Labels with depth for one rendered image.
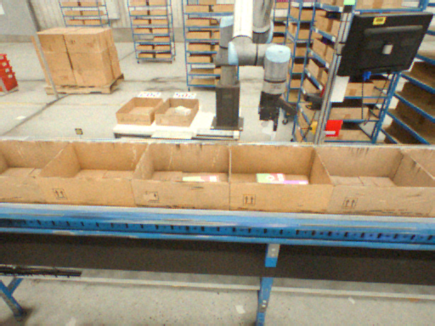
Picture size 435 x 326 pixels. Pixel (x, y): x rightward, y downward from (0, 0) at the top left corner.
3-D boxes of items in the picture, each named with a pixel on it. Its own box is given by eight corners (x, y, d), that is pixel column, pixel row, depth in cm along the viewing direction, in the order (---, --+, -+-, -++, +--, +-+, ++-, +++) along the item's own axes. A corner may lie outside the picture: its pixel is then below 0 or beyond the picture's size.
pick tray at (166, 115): (199, 109, 241) (199, 98, 235) (189, 127, 209) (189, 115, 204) (169, 107, 245) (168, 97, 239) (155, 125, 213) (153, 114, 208)
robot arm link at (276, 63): (288, 44, 104) (294, 49, 95) (284, 76, 111) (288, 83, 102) (264, 44, 104) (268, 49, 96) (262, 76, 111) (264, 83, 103)
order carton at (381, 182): (388, 177, 130) (402, 148, 120) (425, 222, 105) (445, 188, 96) (307, 175, 132) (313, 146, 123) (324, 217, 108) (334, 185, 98)
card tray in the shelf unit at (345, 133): (312, 120, 267) (314, 111, 262) (343, 121, 265) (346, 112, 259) (322, 139, 234) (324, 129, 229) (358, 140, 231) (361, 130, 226)
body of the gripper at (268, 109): (257, 115, 119) (260, 88, 112) (277, 115, 119) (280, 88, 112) (259, 121, 113) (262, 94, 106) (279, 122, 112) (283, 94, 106)
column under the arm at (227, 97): (213, 116, 227) (213, 77, 209) (244, 117, 224) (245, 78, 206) (209, 129, 206) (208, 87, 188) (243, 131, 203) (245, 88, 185)
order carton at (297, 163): (307, 176, 132) (314, 146, 123) (324, 218, 108) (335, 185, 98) (228, 173, 134) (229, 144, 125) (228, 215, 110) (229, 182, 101)
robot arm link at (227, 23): (219, 42, 188) (220, 14, 178) (243, 42, 188) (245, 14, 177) (218, 47, 176) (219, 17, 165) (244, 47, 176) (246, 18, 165)
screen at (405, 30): (384, 110, 178) (427, 11, 142) (405, 121, 165) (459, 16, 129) (322, 119, 167) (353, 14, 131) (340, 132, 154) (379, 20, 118)
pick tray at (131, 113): (164, 108, 244) (163, 98, 238) (150, 126, 212) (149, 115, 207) (135, 107, 247) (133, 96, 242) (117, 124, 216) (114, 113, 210)
